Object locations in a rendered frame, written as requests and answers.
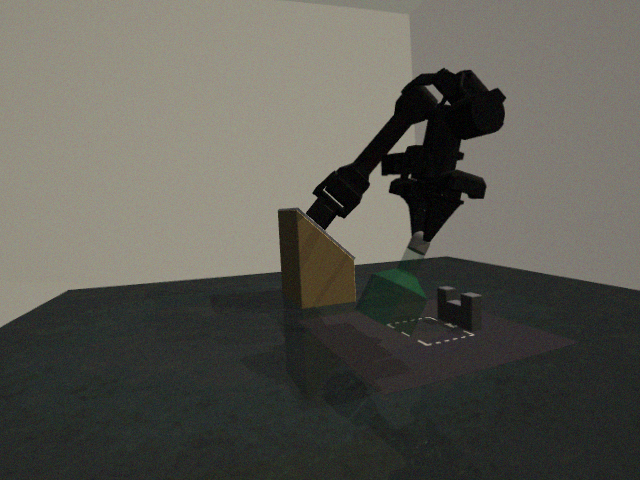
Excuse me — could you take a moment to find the green glass bottle with white cap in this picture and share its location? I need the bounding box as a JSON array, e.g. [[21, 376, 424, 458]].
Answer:
[[355, 231, 431, 337]]

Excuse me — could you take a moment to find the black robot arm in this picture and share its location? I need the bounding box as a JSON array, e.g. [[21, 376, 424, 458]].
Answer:
[[305, 68, 506, 230]]

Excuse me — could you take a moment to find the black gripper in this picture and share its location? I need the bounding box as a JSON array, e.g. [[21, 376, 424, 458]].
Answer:
[[389, 138, 487, 242]]

